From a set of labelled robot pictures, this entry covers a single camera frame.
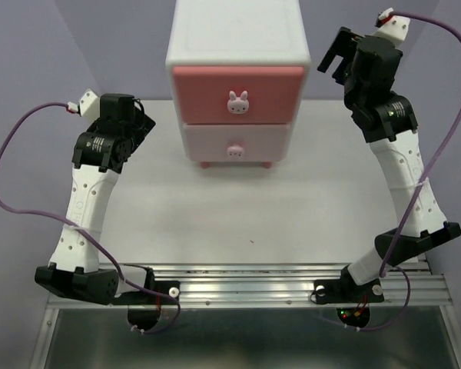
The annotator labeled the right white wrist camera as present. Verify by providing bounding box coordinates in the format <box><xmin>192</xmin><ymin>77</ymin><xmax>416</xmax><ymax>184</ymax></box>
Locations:
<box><xmin>371</xmin><ymin>8</ymin><xmax>410</xmax><ymax>46</ymax></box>

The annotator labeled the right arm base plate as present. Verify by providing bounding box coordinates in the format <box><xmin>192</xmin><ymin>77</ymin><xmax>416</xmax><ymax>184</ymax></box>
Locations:
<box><xmin>310</xmin><ymin>279</ymin><xmax>384</xmax><ymax>305</ymax></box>

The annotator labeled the pink front drawer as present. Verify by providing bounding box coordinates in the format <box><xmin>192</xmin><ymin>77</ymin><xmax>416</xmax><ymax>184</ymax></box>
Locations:
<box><xmin>172</xmin><ymin>66</ymin><xmax>305</xmax><ymax>125</ymax></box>

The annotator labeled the pink bunny drawer knob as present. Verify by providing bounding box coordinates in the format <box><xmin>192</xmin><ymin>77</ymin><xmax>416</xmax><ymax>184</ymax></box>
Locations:
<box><xmin>227</xmin><ymin>91</ymin><xmax>250</xmax><ymax>115</ymax></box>

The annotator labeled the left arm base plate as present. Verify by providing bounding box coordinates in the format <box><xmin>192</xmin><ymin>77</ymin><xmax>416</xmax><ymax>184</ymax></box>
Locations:
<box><xmin>113</xmin><ymin>280</ymin><xmax>181</xmax><ymax>307</ymax></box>

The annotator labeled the aluminium rail frame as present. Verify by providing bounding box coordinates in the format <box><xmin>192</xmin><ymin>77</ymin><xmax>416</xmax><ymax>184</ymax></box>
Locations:
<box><xmin>28</xmin><ymin>99</ymin><xmax>461</xmax><ymax>369</ymax></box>

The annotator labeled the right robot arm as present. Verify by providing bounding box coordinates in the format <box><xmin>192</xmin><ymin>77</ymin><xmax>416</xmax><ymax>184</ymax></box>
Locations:
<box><xmin>317</xmin><ymin>27</ymin><xmax>461</xmax><ymax>300</ymax></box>

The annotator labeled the pink lower drawer knob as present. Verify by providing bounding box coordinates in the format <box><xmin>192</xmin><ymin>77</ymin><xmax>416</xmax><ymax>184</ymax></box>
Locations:
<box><xmin>227</xmin><ymin>145</ymin><xmax>244</xmax><ymax>160</ymax></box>

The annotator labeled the light pink drawer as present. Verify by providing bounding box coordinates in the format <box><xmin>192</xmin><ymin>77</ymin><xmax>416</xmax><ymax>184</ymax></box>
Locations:
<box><xmin>183</xmin><ymin>125</ymin><xmax>290</xmax><ymax>162</ymax></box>

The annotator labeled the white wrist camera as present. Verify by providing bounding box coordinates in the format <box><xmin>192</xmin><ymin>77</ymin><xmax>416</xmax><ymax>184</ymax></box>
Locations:
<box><xmin>371</xmin><ymin>8</ymin><xmax>410</xmax><ymax>46</ymax></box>
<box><xmin>66</xmin><ymin>89</ymin><xmax>100</xmax><ymax>121</ymax></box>

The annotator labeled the white shoe cabinet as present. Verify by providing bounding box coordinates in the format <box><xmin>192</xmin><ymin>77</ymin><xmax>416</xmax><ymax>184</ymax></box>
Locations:
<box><xmin>165</xmin><ymin>1</ymin><xmax>311</xmax><ymax>168</ymax></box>

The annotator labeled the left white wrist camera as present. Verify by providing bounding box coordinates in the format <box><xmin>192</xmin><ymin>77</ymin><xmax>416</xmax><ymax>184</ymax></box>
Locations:
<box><xmin>66</xmin><ymin>89</ymin><xmax>100</xmax><ymax>121</ymax></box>

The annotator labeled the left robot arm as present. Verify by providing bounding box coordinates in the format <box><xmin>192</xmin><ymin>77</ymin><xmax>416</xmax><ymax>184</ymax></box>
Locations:
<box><xmin>35</xmin><ymin>90</ymin><xmax>155</xmax><ymax>305</ymax></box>

